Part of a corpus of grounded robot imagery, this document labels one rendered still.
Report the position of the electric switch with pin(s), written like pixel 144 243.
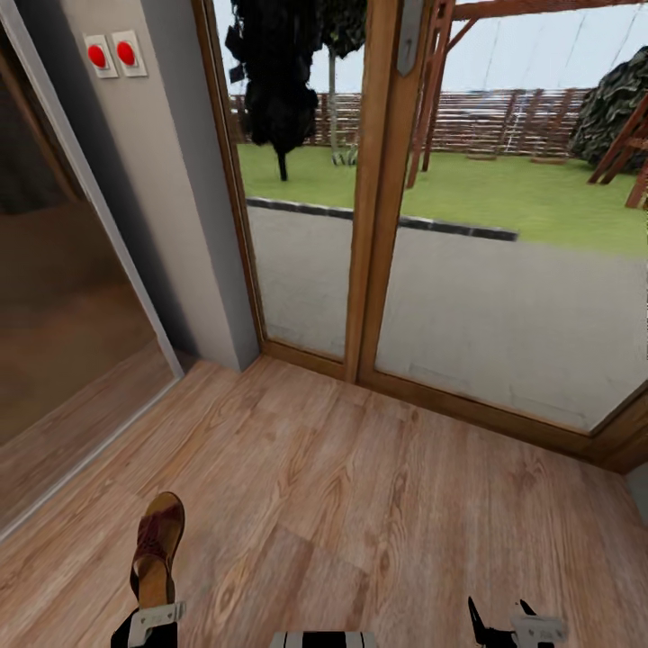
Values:
pixel 101 56
pixel 128 46

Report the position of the door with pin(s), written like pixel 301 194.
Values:
pixel 446 202

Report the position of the sandal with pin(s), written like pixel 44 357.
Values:
pixel 160 532

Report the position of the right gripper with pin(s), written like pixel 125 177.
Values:
pixel 497 639

